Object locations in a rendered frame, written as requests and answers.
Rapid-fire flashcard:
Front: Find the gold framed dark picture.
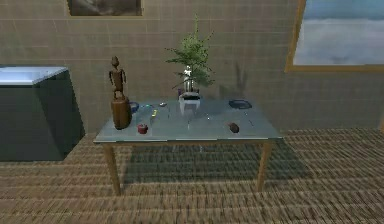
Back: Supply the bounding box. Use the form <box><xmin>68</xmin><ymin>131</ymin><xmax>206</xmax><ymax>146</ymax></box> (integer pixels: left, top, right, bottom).
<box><xmin>65</xmin><ymin>0</ymin><xmax>144</xmax><ymax>18</ymax></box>

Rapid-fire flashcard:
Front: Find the brown oval potato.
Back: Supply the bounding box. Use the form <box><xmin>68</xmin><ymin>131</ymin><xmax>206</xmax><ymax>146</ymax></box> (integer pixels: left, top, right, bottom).
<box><xmin>227</xmin><ymin>121</ymin><xmax>241</xmax><ymax>134</ymax></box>

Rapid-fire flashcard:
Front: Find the brown wooden figure statue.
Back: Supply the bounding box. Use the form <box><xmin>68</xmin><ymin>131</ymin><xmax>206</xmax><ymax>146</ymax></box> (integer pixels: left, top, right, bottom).
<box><xmin>108</xmin><ymin>55</ymin><xmax>133</xmax><ymax>131</ymax></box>

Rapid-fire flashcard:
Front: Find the green house plant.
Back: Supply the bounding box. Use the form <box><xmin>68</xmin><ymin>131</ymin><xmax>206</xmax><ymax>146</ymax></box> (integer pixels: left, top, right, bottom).
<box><xmin>165</xmin><ymin>15</ymin><xmax>216</xmax><ymax>90</ymax></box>

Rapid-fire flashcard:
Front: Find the dark blue flat dish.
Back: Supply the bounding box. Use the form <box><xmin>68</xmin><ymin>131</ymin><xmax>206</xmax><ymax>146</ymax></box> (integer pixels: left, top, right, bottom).
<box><xmin>228</xmin><ymin>99</ymin><xmax>253</xmax><ymax>110</ymax></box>

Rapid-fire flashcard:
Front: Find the white plant pot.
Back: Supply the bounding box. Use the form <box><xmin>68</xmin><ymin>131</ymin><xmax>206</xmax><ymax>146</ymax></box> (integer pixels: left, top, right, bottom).
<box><xmin>178</xmin><ymin>92</ymin><xmax>202</xmax><ymax>117</ymax></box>

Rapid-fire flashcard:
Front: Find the glass top wooden table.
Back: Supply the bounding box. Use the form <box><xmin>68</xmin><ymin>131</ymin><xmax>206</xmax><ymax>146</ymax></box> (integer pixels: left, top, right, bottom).
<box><xmin>92</xmin><ymin>96</ymin><xmax>284</xmax><ymax>197</ymax></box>

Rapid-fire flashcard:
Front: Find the dark green counter cabinet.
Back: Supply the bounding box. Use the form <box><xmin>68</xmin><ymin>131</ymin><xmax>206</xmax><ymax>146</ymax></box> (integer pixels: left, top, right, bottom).
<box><xmin>0</xmin><ymin>65</ymin><xmax>86</xmax><ymax>163</ymax></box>

